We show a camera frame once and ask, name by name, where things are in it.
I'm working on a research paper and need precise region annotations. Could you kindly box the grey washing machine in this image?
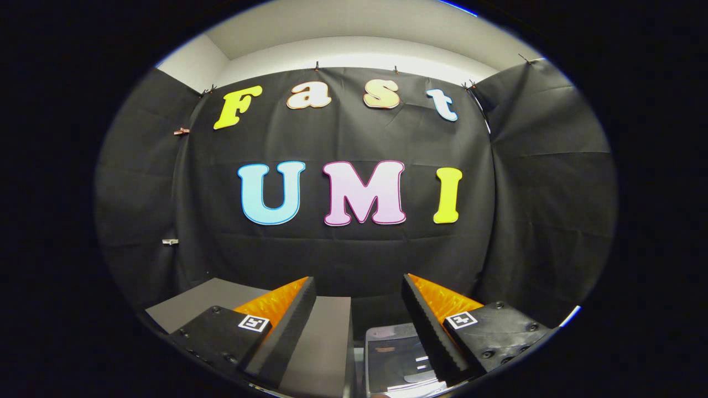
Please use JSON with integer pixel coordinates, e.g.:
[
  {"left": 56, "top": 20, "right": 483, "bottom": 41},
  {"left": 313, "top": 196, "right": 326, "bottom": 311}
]
[{"left": 354, "top": 323, "right": 460, "bottom": 398}]

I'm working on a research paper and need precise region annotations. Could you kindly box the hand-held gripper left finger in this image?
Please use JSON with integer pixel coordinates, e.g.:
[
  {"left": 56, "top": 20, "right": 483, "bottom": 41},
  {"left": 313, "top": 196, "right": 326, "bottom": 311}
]
[{"left": 169, "top": 276, "right": 317, "bottom": 389}]

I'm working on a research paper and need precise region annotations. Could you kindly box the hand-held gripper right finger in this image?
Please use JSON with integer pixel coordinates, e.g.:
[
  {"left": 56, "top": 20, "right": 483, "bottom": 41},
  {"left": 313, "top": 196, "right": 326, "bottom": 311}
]
[{"left": 402, "top": 273, "right": 555, "bottom": 387}]

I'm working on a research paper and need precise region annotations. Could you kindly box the black backdrop cloth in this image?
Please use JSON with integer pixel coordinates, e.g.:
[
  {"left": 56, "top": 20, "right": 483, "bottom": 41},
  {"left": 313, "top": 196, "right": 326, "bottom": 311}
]
[{"left": 94, "top": 58, "right": 617, "bottom": 327}]

